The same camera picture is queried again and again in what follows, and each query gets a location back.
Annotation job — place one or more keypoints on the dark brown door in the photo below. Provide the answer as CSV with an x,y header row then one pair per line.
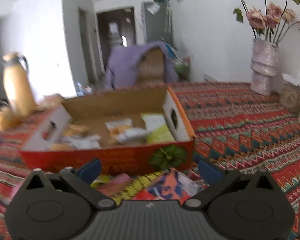
x,y
107,40

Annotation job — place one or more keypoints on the colourful printed snack packet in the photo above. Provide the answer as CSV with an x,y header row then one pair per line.
x,y
170,187

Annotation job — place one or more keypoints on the silver white snack packet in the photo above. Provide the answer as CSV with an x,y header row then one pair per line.
x,y
132,135

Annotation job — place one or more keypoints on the red cardboard box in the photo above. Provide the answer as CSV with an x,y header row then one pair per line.
x,y
115,157

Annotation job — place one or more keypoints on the white textured vase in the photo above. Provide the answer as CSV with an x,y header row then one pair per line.
x,y
263,70

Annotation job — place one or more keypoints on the purple jacket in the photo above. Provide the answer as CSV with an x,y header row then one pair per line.
x,y
125,65

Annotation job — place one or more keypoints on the yellow white snack packet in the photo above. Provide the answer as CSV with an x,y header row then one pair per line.
x,y
140,183

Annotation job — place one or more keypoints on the pink snack packet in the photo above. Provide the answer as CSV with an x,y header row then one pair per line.
x,y
117,182

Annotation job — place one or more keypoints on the cream thermos jug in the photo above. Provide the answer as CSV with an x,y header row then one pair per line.
x,y
16,87

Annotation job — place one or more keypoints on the glass jar with lid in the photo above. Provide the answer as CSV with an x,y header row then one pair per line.
x,y
290,97

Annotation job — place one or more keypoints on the dried pink roses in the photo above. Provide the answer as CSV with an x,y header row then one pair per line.
x,y
257,17

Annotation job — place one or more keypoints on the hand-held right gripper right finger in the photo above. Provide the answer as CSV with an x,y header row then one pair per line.
x,y
208,171

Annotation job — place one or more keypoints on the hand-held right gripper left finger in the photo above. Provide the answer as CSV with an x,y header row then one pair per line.
x,y
91,170

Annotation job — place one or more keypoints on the grey refrigerator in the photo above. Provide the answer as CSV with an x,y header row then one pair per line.
x,y
160,27

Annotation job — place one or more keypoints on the yellow-green snack packet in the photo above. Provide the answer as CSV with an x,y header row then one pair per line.
x,y
160,132
100,180

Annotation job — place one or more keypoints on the wooden chair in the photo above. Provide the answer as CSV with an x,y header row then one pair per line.
x,y
151,67

